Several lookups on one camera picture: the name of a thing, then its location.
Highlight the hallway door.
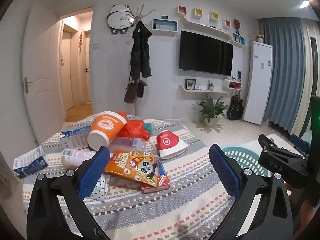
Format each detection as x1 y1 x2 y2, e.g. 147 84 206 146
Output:
84 30 92 103

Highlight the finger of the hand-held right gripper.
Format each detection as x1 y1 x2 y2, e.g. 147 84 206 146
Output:
258 134 308 159
290 134 310 154

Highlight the panda wall clock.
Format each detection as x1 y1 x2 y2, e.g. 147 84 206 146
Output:
106 4 137 35

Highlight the blue curtain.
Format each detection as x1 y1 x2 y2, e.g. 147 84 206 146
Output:
257 19 310 134

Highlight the pink and white bottle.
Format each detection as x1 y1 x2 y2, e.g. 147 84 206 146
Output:
61 149 100 168

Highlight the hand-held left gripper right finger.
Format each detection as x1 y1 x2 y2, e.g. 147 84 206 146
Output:
209 144 293 240

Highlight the small blue box wall shelf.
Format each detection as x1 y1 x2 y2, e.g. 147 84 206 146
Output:
233 32 245 45

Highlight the red and white paper cup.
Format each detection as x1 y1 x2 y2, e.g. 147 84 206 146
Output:
156 129 189 159

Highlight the white and red box shelf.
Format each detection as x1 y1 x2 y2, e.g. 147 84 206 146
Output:
222 79 242 90

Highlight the orange paper cup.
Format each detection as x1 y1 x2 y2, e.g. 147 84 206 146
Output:
87 111 128 152

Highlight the striped woven table cloth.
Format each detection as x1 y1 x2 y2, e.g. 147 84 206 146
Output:
22 115 240 240

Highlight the white door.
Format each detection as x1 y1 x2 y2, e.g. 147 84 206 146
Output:
22 6 67 143

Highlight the teal plastic basket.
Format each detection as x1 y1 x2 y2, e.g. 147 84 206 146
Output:
221 144 272 178

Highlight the white standing air conditioner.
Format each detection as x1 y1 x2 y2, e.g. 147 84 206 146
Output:
244 41 273 125

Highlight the clear plastic bottle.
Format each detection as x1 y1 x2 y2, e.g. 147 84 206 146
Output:
108 137 146 153

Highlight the small blue milk carton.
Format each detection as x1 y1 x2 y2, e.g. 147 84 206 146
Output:
12 146 48 179

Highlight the wooden coat rack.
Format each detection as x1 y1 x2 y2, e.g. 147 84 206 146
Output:
124 2 157 117

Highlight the black jacket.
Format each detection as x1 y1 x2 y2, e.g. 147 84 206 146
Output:
130 21 152 80

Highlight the orange snack packet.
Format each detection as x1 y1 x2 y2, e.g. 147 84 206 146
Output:
104 149 160 188

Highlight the brown hanging bag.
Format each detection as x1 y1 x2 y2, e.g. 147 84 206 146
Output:
124 80 137 103

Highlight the black flat television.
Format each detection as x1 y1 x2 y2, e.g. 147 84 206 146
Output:
179 30 234 77

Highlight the white polka dot wrapper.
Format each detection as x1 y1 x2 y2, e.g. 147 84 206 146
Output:
90 174 109 202

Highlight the red flat box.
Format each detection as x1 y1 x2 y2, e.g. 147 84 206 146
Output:
140 160 170 194

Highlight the dark hanging pouch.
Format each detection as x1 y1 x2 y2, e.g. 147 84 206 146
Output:
137 81 148 98

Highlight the red plastic bag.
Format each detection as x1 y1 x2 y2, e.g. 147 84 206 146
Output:
115 110 150 140

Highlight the large blue milk carton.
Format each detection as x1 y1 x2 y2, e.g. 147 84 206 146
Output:
59 126 94 150

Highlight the black guitar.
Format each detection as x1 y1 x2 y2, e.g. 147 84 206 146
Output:
227 71 244 120

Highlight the low white wall shelf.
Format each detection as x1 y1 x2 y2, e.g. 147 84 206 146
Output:
179 84 230 100

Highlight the long white wavy wall shelf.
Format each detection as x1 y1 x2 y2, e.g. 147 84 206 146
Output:
179 15 244 48

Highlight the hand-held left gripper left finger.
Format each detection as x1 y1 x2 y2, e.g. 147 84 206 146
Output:
26 145 112 240

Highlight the green potted plant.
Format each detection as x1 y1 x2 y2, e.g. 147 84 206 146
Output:
194 95 228 127

